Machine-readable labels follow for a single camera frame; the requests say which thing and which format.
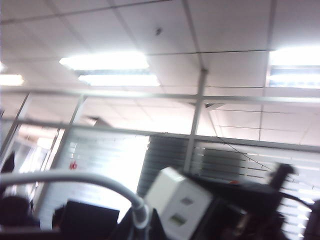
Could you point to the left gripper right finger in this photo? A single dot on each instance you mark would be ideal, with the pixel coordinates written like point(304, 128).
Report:
point(157, 227)

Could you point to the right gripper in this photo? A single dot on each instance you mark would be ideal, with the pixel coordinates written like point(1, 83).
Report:
point(282, 175)

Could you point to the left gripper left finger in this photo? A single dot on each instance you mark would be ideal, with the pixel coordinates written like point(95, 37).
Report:
point(128, 227)

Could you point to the white charging base block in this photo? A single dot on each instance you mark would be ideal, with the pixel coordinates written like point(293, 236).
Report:
point(175, 192)

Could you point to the black rectangular screen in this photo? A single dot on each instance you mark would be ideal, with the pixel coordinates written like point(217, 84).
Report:
point(90, 220)

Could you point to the dark-haired person head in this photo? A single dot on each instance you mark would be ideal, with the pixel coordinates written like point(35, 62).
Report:
point(15, 212)

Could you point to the recessed ceiling light panel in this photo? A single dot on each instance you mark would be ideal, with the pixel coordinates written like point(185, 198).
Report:
point(295, 57)
point(10, 80)
point(107, 62)

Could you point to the ceiling smoke detector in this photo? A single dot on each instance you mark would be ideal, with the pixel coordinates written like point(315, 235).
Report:
point(158, 31)

